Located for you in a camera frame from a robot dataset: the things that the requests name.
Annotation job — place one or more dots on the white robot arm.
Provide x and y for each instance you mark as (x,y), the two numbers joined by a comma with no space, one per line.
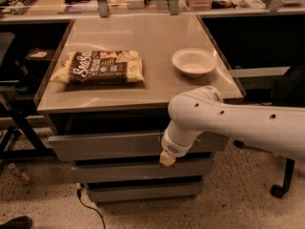
(280,130)

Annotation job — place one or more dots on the grey top drawer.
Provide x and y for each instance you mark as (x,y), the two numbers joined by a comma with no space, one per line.
(100,146)

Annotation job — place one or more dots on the grey bottom drawer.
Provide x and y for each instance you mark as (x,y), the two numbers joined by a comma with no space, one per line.
(168,190)

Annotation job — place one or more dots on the brown yellow snack bag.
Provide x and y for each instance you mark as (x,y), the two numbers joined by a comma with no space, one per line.
(99,67)

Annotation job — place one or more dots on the foam gripper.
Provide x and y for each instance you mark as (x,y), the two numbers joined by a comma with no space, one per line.
(172,148)

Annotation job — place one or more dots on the grey drawer cabinet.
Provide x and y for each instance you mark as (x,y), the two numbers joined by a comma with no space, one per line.
(140,107)

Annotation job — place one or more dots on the brown shoe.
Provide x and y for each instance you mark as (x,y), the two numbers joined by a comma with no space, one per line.
(17,223)

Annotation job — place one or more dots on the grey drawer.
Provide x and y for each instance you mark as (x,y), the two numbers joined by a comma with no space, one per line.
(100,146)
(148,169)
(168,190)

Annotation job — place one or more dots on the white paper bowl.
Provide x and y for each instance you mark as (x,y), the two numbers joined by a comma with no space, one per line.
(194,62)

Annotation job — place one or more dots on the black office chair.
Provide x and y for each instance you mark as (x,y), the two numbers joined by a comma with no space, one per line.
(288,91)

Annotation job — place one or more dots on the grey middle drawer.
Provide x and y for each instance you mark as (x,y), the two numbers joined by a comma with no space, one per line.
(148,169)

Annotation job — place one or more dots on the plastic bottle on floor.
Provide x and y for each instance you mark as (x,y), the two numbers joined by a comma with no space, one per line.
(19,173)

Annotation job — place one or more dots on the black side stand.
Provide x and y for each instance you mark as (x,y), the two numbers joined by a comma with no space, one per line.
(21,125)

